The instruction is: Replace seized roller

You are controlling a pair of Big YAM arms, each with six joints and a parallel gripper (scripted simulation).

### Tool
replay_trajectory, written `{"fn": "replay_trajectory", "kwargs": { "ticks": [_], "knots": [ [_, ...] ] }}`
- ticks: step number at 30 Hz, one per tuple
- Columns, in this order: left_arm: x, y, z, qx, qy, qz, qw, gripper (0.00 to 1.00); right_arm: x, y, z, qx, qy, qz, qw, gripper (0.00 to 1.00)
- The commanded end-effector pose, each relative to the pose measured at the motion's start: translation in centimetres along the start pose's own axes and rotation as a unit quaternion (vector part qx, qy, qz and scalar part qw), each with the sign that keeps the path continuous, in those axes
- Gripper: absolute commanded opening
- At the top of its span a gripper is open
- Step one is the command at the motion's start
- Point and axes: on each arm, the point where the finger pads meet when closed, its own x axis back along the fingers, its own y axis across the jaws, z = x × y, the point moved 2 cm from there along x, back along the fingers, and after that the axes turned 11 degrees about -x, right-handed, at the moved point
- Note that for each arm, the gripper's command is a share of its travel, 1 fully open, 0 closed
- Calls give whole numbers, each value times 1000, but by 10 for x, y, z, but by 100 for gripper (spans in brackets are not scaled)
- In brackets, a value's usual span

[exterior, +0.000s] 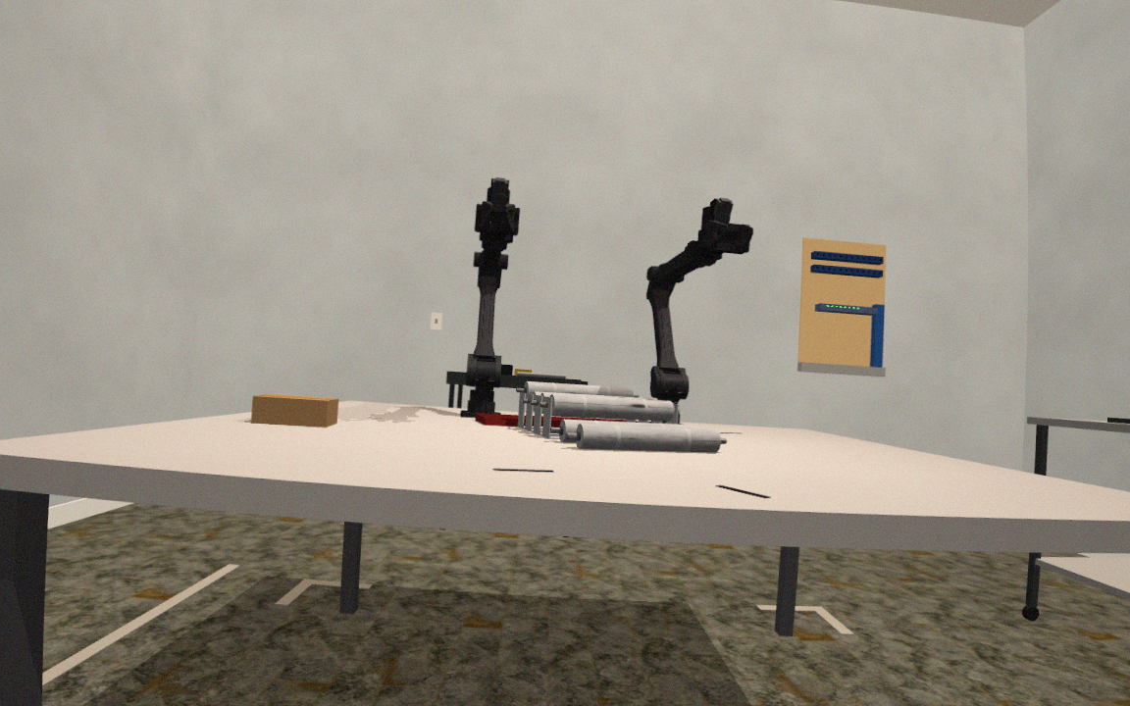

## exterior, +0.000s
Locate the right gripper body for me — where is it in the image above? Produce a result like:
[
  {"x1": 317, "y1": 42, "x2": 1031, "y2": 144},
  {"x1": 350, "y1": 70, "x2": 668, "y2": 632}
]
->
[{"x1": 475, "y1": 203, "x2": 520, "y2": 237}]

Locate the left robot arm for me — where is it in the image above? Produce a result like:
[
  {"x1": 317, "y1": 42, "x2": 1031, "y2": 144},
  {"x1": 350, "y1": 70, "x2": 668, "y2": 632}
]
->
[{"x1": 646, "y1": 198, "x2": 733, "y2": 404}]

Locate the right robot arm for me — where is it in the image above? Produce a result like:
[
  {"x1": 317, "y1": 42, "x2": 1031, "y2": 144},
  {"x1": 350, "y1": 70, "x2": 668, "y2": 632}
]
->
[{"x1": 460, "y1": 177, "x2": 513, "y2": 418}]

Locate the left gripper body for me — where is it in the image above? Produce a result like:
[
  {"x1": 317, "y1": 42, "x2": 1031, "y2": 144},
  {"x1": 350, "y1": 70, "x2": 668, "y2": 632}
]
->
[{"x1": 703, "y1": 223, "x2": 744, "y2": 255}]

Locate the brown cardboard box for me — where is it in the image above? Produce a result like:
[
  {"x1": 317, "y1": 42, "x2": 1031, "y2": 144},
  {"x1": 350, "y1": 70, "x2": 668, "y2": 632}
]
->
[{"x1": 251, "y1": 394, "x2": 338, "y2": 428}]

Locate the red scrap tray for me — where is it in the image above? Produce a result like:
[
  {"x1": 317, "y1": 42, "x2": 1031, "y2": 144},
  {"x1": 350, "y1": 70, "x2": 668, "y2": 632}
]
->
[{"x1": 475, "y1": 413, "x2": 627, "y2": 428}]

